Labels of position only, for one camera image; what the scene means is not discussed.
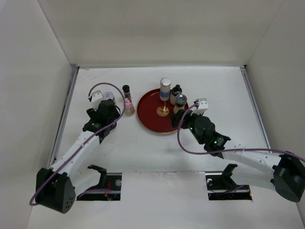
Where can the clear dome cap grinder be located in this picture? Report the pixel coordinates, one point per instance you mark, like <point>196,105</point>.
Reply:
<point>180,102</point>

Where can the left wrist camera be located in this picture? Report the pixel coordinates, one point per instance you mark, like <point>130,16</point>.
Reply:
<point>95,99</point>

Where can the black cap spice bottle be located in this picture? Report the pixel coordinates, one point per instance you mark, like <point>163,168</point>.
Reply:
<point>126,91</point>

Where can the pink cap bottle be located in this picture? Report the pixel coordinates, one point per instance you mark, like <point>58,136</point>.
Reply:
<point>129,108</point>

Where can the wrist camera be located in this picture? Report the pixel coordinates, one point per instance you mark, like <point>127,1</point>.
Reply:
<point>201,106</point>
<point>95,99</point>

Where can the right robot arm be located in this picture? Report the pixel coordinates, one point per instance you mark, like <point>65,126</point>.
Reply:
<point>277,170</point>

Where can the white lid small jar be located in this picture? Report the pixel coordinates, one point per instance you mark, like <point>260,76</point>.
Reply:
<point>109,96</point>

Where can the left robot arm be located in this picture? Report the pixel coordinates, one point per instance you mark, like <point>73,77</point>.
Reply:
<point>60,185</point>

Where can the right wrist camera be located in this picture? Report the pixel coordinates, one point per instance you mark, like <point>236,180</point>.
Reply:
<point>201,106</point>

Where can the round red tray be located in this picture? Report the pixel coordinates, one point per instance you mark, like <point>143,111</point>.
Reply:
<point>155,114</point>

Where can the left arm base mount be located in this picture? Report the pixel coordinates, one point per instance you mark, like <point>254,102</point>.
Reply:
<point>108,187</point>

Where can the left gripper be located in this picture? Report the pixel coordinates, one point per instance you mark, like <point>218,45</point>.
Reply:
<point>93,113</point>

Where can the silver lid bead jar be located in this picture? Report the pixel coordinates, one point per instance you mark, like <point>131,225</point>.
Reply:
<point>165,88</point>

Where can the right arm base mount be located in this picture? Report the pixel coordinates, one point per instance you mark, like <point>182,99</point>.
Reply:
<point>220,186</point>

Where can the black cap white powder bottle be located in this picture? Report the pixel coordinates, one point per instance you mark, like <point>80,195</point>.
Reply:
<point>175,91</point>

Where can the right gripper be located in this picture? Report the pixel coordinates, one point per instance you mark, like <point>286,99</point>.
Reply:
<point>176,118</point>

